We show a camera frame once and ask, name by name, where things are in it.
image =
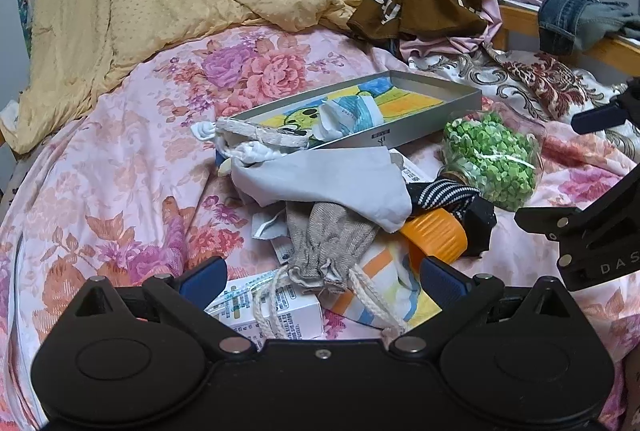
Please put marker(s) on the wooden bed frame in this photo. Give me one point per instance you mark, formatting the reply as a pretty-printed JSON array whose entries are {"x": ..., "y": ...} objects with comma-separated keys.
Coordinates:
[{"x": 520, "y": 23}]

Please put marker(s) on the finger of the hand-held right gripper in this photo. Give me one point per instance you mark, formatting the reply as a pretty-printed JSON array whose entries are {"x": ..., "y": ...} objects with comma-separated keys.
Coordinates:
[
  {"x": 600, "y": 118},
  {"x": 545, "y": 221}
]

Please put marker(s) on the blue jeans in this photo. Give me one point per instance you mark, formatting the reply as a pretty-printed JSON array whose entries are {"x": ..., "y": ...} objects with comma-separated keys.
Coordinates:
[{"x": 565, "y": 21}]

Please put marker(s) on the white medicine box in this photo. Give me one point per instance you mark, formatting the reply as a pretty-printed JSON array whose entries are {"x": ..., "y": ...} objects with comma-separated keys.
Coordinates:
[{"x": 280, "y": 316}]

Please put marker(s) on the clear jar of green pieces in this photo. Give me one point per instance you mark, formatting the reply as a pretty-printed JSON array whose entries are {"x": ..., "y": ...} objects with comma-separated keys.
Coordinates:
[{"x": 490, "y": 161}]

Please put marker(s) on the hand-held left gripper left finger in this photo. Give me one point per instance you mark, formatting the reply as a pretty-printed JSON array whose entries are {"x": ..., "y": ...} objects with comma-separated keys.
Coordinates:
[{"x": 202, "y": 281}]

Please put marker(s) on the pink floral bed sheet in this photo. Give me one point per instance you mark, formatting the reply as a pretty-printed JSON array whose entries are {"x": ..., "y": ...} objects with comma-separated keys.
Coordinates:
[{"x": 125, "y": 161}]

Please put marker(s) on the white blue quilted cloth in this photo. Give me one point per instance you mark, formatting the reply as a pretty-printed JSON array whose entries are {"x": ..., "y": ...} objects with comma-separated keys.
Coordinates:
[{"x": 350, "y": 116}]

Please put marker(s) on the beige lace cloth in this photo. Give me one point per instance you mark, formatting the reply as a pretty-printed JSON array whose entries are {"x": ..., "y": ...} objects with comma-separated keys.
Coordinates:
[{"x": 265, "y": 133}]

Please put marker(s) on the small white carton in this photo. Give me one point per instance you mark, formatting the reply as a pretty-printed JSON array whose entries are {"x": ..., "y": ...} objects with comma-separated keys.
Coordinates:
[{"x": 412, "y": 168}]

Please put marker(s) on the black white striped sock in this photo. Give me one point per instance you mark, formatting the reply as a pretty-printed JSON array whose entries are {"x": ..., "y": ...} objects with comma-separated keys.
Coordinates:
[{"x": 450, "y": 201}]

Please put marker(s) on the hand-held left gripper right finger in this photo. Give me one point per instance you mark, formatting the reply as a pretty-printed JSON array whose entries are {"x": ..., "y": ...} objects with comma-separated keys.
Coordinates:
[{"x": 442, "y": 281}]

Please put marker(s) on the orange blue striped cloth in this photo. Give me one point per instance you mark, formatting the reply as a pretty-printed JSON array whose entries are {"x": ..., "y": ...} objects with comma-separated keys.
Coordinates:
[{"x": 380, "y": 271}]

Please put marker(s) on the grey shallow tray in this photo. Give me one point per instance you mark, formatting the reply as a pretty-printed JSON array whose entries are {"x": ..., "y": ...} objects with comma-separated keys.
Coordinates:
[{"x": 430, "y": 116}]

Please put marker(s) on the orange ribbed bottle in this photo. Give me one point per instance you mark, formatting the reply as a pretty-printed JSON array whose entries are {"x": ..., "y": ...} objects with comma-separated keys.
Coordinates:
[{"x": 435, "y": 238}]

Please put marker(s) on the grey cloth pouch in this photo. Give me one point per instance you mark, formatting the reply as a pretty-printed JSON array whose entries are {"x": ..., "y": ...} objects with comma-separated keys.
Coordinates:
[{"x": 325, "y": 181}]

